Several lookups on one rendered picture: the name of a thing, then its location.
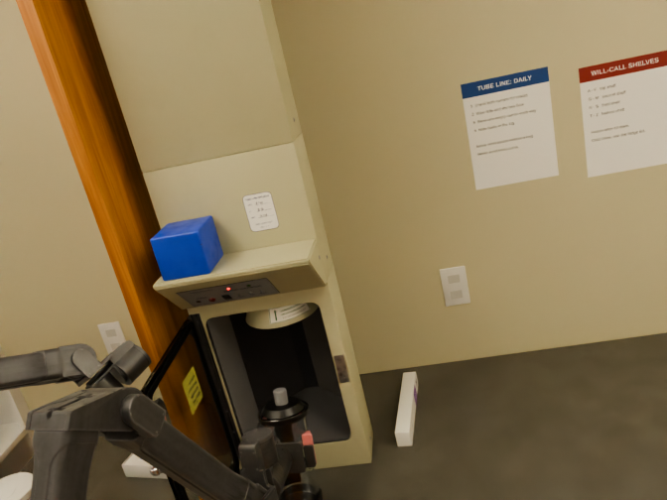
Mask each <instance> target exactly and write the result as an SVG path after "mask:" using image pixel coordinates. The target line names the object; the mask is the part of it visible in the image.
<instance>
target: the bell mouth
mask: <svg viewBox="0 0 667 500"><path fill-rule="evenodd" d="M318 307H319V306H318V305H317V304H315V303H304V304H297V305H291V306H285V307H278V308H273V309H267V310H260V311H254V312H248V313H247V314H246V322H247V324H248V325H250V326H252V327H255V328H261V329H270V328H278V327H283V326H287V325H290V324H293V323H296V322H298V321H300V320H302V319H304V318H306V317H308V316H309V315H311V314H312V313H313V312H314V311H315V310H316V309H317V308H318Z"/></svg>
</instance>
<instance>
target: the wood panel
mask: <svg viewBox="0 0 667 500"><path fill-rule="evenodd" d="M16 2H17V5H18V8H19V10H20V13H21V16H22V19H23V21H24V24H25V27H26V30H27V32H28V35H29V38H30V41H31V43H32V46H33V49H34V52H35V54H36V57H37V60H38V63H39V65H40V68H41V71H42V74H43V76H44V79H45V82H46V85H47V87H48V90H49V93H50V96H51V98H52V101H53V104H54V106H55V108H56V111H57V114H58V117H59V119H60V122H61V125H62V128H63V130H64V133H65V136H66V139H67V143H68V146H69V149H70V151H71V154H72V157H73V160H74V162H75V165H76V168H77V171H78V173H79V176H80V179H81V182H82V184H83V187H84V190H85V193H86V195H87V198H88V201H89V204H90V206H91V209H92V212H93V215H94V217H95V220H96V223H97V226H98V228H99V231H100V234H101V237H102V239H103V242H104V245H105V248H106V250H107V253H108V256H109V259H110V261H111V264H112V267H113V270H114V272H115V275H116V278H117V281H118V283H119V286H120V289H121V292H122V294H123V297H124V300H125V303H126V305H127V308H128V310H129V313H130V315H131V318H132V321H133V324H134V326H135V329H136V332H137V335H138V337H139V340H140V343H141V346H142V348H143V350H145V351H146V352H147V354H148V355H149V356H150V358H151V361H152V362H151V364H150V365H149V368H150V370H151V373H152V372H153V370H154V368H155V367H156V365H157V364H158V362H159V361H160V359H161V358H162V356H163V354H164V353H165V351H166V350H167V348H168V347H169V345H170V344H171V342H172V340H173V339H174V337H175V336H176V334H177V333H178V331H179V330H180V328H181V326H182V325H183V323H184V322H185V320H186V319H187V317H188V316H189V313H188V310H187V309H185V310H182V309H180V308H179V307H178V306H176V305H175V304H173V303H172V302H171V301H169V300H168V299H166V298H165V297H164V296H162V295H161V294H159V293H158V292H157V291H155V290H154V289H153V286H154V284H155V283H156V282H157V281H158V279H159V278H160V277H161V276H162V275H161V272H160V269H159V266H158V263H157V260H156V257H155V254H154V251H153V248H152V245H151V242H150V240H151V238H152V237H154V236H155V235H156V234H157V233H158V232H159V231H160V230H161V228H160V225H159V221H158V218H157V215H156V212H155V209H154V206H153V203H152V200H151V197H150V195H149V192H148V189H147V186H146V183H145V180H144V177H143V173H142V171H141V168H140V165H139V162H138V159H137V156H136V153H135V150H134V146H133V143H132V140H131V137H130V134H129V131H128V128H127V125H126V122H125V119H124V116H123V113H122V110H121V107H120V104H119V101H118V98H117V95H116V92H115V89H114V86H113V83H112V80H111V77H110V74H109V70H108V67H107V64H106V61H105V58H104V55H103V52H102V49H101V46H100V43H99V40H98V38H97V35H96V32H95V29H94V26H93V23H92V20H91V17H90V14H89V11H88V8H87V5H86V2H85V0H16Z"/></svg>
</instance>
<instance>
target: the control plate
mask: <svg viewBox="0 0 667 500"><path fill-rule="evenodd" d="M246 285H251V287H246ZM226 288H231V290H227V289H226ZM260 290H263V291H264V292H263V293H262V294H261V292H259V291H260ZM249 292H252V294H251V295H249V294H248V293H249ZM278 293H280V292H279V291H278V290H277V289H276V288H275V287H274V286H273V284H272V283H271V282H270V281H269V280H268V279H267V278H263V279H257V280H251V281H245V282H239V283H233V284H227V285H221V286H215V287H209V288H203V289H197V290H191V291H185V292H179V293H176V294H177V295H179V296H180V297H181V298H183V299H184V300H185V301H187V302H188V303H189V304H191V305H192V306H193V307H198V306H204V305H210V304H216V303H223V302H229V301H235V300H241V299H247V298H253V297H260V296H266V295H272V294H278ZM237 294H241V296H240V297H239V296H238V295H237ZM223 295H230V296H231V297H232V299H229V300H225V299H224V298H223V297H222V296H223ZM211 298H214V299H215V302H210V301H209V300H208V299H211ZM197 301H201V303H197Z"/></svg>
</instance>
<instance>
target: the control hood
mask: <svg viewBox="0 0 667 500"><path fill-rule="evenodd" d="M263 278H267V279H268V280H269V281H270V282H271V283H272V284H273V286H274V287H275V288H276V289H277V290H278V291H279V292H280V293H278V294H284V293H290V292H296V291H302V290H308V289H314V288H320V287H324V286H325V285H326V284H327V277H326V273H325V269H324V265H323V261H322V257H321V253H320V248H319V244H318V240H316V238H315V239H310V240H304V241H298V242H292V243H287V244H281V245H275V246H270V247H264V248H258V249H253V250H247V251H241V252H236V253H230V254H224V255H223V256H222V257H221V259H220V260H219V261H218V263H217V264H216V266H215V267H214V268H213V270H212V271H211V272H210V273H209V274H205V275H199V276H193V277H187V278H181V279H176V280H171V281H164V280H163V278H162V276H161V277H160V278H159V279H158V281H157V282H156V283H155V284H154V286H153V289H154V290H155V291H157V292H158V293H159V294H161V295H162V296H164V297H165V298H166V299H168V300H169V301H171V302H172V303H173V304H175V305H176V306H178V307H179V308H180V309H182V310H185V309H191V308H197V307H193V306H192V305H191V304H189V303H188V302H187V301H185V300H184V299H183V298H181V297H180V296H179V295H177V294H176V293H179V292H185V291H191V290H197V289H203V288H209V287H215V286H221V285H227V284H233V283H239V282H245V281H251V280H257V279H263ZM278 294H272V295H278ZM272 295H266V296H272Z"/></svg>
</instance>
